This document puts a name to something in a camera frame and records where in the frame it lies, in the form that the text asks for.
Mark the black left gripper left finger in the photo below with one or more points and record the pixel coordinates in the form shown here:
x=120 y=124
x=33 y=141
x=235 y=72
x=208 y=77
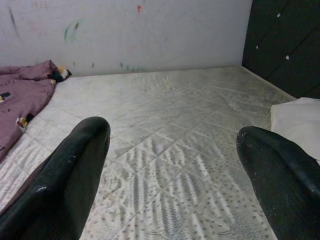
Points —
x=55 y=190

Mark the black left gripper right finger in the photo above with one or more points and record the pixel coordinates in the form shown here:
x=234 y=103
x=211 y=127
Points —
x=282 y=187

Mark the white pillow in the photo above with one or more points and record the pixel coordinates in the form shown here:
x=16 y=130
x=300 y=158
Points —
x=297 y=120

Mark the mauve cartoon print blanket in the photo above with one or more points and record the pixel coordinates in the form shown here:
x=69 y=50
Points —
x=22 y=100

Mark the white patterned mattress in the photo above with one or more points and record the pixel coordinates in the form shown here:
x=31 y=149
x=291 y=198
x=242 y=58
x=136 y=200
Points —
x=162 y=105

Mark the black tufted headboard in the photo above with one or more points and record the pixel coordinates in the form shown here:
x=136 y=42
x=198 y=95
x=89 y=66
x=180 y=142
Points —
x=282 y=45

